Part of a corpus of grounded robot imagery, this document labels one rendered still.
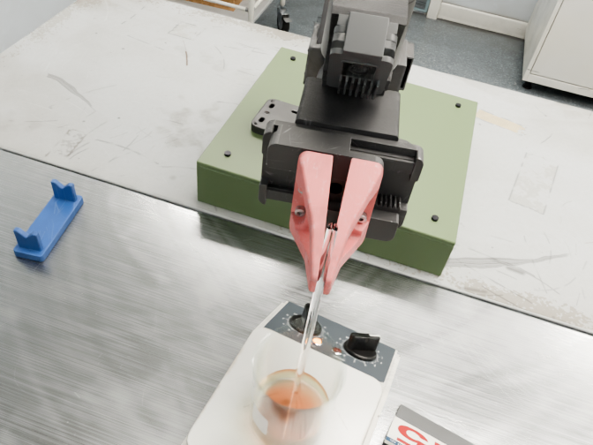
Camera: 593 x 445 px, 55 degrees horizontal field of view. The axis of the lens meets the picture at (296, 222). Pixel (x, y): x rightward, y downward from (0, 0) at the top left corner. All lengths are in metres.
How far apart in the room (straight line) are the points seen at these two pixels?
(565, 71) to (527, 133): 1.98
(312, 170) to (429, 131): 0.48
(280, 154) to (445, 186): 0.39
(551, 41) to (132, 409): 2.57
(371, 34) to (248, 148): 0.39
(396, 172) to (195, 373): 0.30
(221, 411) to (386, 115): 0.25
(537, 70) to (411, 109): 2.13
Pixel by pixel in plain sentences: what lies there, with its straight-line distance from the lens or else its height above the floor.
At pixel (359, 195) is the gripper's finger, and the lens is 0.33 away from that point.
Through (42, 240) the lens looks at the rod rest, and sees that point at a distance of 0.68.
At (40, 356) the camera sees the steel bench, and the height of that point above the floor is 0.90.
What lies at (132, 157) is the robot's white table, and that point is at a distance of 0.79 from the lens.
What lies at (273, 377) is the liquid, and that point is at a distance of 0.45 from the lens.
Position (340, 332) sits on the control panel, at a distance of 0.56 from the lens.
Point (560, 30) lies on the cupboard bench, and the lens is 2.86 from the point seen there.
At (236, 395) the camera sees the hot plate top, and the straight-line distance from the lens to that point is 0.46.
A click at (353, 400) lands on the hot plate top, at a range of 0.47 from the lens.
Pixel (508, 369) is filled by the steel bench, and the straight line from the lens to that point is 0.64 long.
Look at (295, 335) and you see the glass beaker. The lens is 0.41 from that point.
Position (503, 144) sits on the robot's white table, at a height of 0.90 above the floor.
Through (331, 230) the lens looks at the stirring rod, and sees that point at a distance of 0.29.
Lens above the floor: 1.40
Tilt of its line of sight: 46 degrees down
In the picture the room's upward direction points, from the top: 9 degrees clockwise
